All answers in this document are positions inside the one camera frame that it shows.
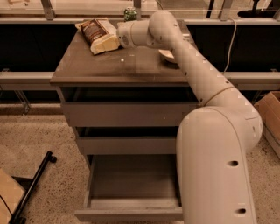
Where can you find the grey metal railing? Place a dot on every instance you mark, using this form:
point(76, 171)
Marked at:
point(41, 80)

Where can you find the grey top drawer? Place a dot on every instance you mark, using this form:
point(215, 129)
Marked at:
point(128, 106)

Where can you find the grey middle drawer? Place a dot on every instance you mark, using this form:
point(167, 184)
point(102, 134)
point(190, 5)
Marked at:
point(127, 140)

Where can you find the grey drawer cabinet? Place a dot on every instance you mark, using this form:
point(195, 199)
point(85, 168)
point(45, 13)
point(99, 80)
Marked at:
point(133, 67)

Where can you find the black metal stand leg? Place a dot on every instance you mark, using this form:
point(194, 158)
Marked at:
point(29, 185)

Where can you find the cardboard sheet at left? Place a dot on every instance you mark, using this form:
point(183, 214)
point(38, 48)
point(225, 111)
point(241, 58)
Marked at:
point(11, 193)

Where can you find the green soda can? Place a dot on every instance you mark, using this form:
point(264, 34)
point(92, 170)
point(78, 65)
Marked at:
point(130, 14)

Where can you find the grey open bottom drawer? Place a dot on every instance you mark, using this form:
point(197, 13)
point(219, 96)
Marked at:
point(132, 188)

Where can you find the white paper bowl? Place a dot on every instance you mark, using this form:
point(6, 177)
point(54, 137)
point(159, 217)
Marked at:
point(167, 56)

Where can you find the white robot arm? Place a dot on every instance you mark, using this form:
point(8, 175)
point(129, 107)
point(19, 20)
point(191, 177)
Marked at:
point(212, 140)

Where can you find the brown chip bag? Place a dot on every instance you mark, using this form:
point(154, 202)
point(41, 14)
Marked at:
point(100, 34)

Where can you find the cardboard box at right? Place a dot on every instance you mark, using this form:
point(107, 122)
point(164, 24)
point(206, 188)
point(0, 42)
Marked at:
point(269, 109)

